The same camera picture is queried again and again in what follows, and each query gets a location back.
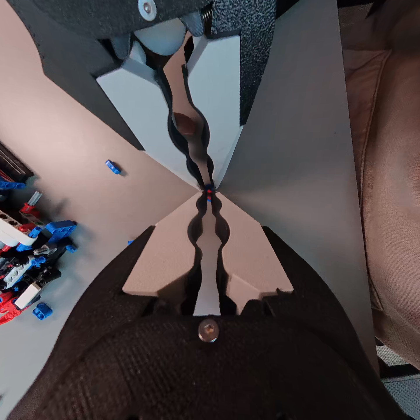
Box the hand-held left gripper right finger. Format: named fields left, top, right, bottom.
left=212, top=192, right=294, bottom=314

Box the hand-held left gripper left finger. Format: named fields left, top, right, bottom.
left=121, top=191, right=205, bottom=312

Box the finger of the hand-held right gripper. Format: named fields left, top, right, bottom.
left=96, top=42, right=207, bottom=191
left=181, top=34, right=245, bottom=191

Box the grey desk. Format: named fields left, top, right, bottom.
left=0, top=0, right=381, bottom=420

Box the person's right hand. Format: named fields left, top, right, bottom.
left=173, top=112, right=197, bottom=136

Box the black printed toy box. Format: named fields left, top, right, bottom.
left=0, top=141, right=36, bottom=186

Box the toy brick car model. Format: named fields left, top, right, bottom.
left=0, top=182, right=78, bottom=326

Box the person's beige sweater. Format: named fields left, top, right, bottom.
left=338, top=7, right=420, bottom=366

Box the grey woven cloth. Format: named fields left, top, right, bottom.
left=375, top=345, right=420, bottom=420

